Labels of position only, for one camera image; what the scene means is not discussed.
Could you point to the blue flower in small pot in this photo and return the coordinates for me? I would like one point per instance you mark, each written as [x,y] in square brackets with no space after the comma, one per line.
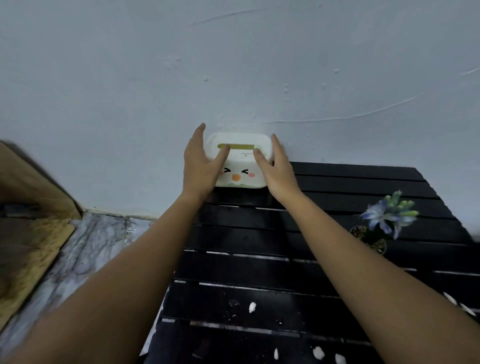
[388,217]

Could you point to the light wooden board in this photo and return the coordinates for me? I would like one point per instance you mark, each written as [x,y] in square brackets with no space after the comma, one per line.
[26,262]

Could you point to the person's right thumb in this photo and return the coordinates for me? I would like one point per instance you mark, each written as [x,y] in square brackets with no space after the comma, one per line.
[261,156]

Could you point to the brown wooden cabinet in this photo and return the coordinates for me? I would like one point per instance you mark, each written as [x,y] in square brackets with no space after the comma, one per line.
[33,183]

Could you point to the person's left forearm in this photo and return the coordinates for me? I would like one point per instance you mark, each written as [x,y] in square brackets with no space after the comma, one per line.
[123,285]

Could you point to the person's left thumb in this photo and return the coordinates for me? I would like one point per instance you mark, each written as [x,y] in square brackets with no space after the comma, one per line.
[221,155]

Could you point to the person's right forearm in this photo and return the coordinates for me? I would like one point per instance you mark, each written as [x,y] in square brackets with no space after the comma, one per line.
[367,285]

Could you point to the person's right hand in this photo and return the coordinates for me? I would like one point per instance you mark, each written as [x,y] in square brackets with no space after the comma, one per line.
[280,177]

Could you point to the person's left hand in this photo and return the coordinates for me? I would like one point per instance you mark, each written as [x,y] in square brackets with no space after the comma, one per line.
[197,168]

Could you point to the white tissue scrap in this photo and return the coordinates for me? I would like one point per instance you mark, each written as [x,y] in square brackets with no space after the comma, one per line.
[318,353]
[340,359]
[252,307]
[276,354]

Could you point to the white paper strip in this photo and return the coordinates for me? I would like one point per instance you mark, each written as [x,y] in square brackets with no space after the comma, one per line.
[467,309]
[450,298]

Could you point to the white tissue box with face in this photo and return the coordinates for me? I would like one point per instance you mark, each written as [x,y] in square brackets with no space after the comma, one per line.
[240,165]

